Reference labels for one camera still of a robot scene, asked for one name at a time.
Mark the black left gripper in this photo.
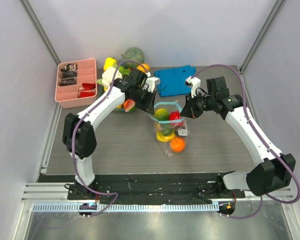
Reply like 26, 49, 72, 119
130, 87, 156, 115

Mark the yellow lemon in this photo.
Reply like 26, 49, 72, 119
154, 108, 169, 121

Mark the red apple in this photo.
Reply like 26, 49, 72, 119
168, 111, 183, 127

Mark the clear zip top bag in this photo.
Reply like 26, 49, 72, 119
149, 101, 190, 158

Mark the green orange mango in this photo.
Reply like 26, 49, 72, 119
161, 127, 174, 136

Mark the yellow banana bunch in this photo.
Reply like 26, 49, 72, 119
154, 122, 176, 143

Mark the orange fruit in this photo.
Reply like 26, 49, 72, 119
170, 137, 186, 153

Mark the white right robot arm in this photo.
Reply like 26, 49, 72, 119
181, 77, 296, 198

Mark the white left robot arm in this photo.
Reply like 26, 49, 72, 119
62, 69, 160, 200

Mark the watermelon slice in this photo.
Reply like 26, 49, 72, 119
123, 99, 135, 112

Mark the green fruit basket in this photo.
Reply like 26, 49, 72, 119
96, 59, 150, 114

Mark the blue folded cloth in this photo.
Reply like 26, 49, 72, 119
154, 65, 196, 98

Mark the orange yellow mango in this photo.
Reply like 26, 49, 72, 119
136, 63, 150, 73

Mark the green leafy vegetable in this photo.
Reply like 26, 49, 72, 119
118, 66, 131, 76

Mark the white cauliflower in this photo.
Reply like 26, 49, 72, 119
101, 66, 123, 88

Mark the green melon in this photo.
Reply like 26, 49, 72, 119
121, 47, 145, 68

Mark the yellow bell pepper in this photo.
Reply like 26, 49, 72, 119
103, 57, 117, 71

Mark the pink organizer tray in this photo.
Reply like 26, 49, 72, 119
55, 58, 97, 109

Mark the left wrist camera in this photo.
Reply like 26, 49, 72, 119
142, 72, 160, 98

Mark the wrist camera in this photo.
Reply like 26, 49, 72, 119
185, 76, 201, 98
142, 72, 160, 98

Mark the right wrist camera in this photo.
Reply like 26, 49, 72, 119
185, 76, 201, 98

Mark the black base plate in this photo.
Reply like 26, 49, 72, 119
38, 173, 245, 206

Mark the white slotted cable duct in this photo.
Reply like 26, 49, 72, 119
32, 202, 219, 214

